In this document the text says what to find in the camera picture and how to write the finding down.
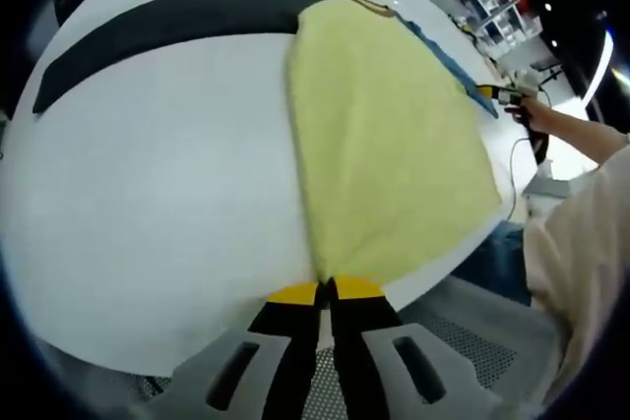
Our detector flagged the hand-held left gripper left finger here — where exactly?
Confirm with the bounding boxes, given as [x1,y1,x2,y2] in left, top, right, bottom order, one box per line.
[169,279,330,420]

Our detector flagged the yellow blue black garment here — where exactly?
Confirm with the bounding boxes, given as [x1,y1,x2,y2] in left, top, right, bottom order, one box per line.
[31,0,504,289]

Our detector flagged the person's blue jeans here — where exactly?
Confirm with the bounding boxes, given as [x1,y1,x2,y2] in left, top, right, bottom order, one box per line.
[450,220,536,307]

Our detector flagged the person's white shirt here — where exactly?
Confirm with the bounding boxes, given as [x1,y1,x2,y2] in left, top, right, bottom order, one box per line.
[521,132,630,396]

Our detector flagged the person's right hand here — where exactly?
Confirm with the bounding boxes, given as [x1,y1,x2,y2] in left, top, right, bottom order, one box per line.
[502,93,548,132]

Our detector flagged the grey mesh chair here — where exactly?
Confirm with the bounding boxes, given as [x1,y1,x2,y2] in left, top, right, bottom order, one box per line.
[127,286,560,420]

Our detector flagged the grey metal shelf unit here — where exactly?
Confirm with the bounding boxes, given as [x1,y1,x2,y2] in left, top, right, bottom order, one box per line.
[426,0,542,55]

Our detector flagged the long ceiling light strip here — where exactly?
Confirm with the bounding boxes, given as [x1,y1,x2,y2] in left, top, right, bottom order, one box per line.
[585,26,619,109]

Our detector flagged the thin gripper cable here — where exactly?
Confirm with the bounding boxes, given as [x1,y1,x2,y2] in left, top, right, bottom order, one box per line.
[506,137,536,222]

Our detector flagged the pile of small table items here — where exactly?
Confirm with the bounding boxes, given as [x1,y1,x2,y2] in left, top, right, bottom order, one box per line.
[450,14,498,72]

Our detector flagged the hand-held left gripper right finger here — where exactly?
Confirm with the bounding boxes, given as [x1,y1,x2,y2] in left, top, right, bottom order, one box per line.
[328,274,486,420]

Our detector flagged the black tripod stand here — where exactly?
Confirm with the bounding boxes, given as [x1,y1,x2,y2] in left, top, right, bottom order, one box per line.
[531,56,567,87]

